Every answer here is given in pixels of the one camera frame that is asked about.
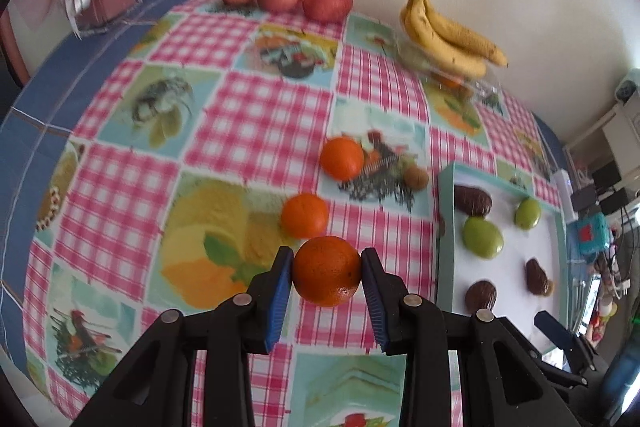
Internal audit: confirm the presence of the dark red apple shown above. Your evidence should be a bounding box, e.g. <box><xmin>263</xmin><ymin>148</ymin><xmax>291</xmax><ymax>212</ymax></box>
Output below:
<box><xmin>302</xmin><ymin>0</ymin><xmax>353</xmax><ymax>23</ymax></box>

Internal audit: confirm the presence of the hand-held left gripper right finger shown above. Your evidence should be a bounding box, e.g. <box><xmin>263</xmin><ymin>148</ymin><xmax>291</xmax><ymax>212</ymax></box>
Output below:
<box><xmin>360</xmin><ymin>248</ymin><xmax>576</xmax><ymax>427</ymax></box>

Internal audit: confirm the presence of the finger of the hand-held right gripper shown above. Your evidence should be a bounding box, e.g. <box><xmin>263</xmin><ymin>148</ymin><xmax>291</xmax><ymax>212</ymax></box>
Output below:
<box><xmin>534</xmin><ymin>311</ymin><xmax>598</xmax><ymax>373</ymax></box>
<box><xmin>540</xmin><ymin>359</ymin><xmax>591</xmax><ymax>390</ymax></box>

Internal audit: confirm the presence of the teal-rimmed white tray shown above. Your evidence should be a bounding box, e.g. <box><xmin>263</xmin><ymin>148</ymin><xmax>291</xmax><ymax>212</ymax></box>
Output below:
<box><xmin>436</xmin><ymin>161</ymin><xmax>569</xmax><ymax>354</ymax></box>

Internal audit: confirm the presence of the white power strip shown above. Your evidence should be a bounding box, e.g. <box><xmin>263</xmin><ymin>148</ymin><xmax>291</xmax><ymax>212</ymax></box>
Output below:
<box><xmin>554</xmin><ymin>170</ymin><xmax>573</xmax><ymax>215</ymax></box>

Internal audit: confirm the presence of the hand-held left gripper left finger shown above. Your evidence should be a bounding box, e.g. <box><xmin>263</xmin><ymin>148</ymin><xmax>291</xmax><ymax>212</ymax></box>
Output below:
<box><xmin>75</xmin><ymin>247</ymin><xmax>296</xmax><ymax>427</ymax></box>

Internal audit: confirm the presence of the dark pear-shaped avocado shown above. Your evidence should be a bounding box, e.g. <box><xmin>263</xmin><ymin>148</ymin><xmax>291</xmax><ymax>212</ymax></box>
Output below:
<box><xmin>525</xmin><ymin>258</ymin><xmax>551</xmax><ymax>295</ymax></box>

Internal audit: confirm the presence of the large dark avocado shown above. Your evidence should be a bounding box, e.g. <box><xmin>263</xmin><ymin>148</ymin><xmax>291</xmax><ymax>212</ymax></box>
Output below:
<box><xmin>465</xmin><ymin>280</ymin><xmax>498</xmax><ymax>314</ymax></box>

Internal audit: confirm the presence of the green mango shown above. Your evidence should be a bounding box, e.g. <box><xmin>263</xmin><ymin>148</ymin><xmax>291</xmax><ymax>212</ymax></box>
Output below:
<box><xmin>515</xmin><ymin>198</ymin><xmax>542</xmax><ymax>230</ymax></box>
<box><xmin>462</xmin><ymin>216</ymin><xmax>505</xmax><ymax>260</ymax></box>

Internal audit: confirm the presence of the dark oval avocado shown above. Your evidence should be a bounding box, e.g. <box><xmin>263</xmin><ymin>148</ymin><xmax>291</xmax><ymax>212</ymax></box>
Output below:
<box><xmin>453</xmin><ymin>185</ymin><xmax>493</xmax><ymax>216</ymax></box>

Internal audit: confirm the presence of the yellow banana bunch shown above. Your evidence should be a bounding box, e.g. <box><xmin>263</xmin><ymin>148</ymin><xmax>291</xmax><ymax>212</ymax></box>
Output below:
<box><xmin>399</xmin><ymin>0</ymin><xmax>510</xmax><ymax>80</ymax></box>

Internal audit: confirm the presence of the teal box with red mark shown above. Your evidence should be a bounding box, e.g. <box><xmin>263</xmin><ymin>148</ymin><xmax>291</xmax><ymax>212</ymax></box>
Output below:
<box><xmin>572</xmin><ymin>213</ymin><xmax>612</xmax><ymax>259</ymax></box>

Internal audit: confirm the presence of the white cabinet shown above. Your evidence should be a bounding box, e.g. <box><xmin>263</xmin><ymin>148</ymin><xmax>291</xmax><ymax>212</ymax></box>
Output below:
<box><xmin>600</xmin><ymin>99</ymin><xmax>640</xmax><ymax>178</ymax></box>

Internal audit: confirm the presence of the clear plastic fruit container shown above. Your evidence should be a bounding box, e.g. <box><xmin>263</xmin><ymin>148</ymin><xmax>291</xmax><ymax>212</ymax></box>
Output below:
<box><xmin>399</xmin><ymin>39</ymin><xmax>504</xmax><ymax>104</ymax></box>

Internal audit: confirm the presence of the blue tablecloth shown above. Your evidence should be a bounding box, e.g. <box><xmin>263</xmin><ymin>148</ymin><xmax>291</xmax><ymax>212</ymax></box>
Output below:
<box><xmin>0</xmin><ymin>0</ymin><xmax>203</xmax><ymax>360</ymax></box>

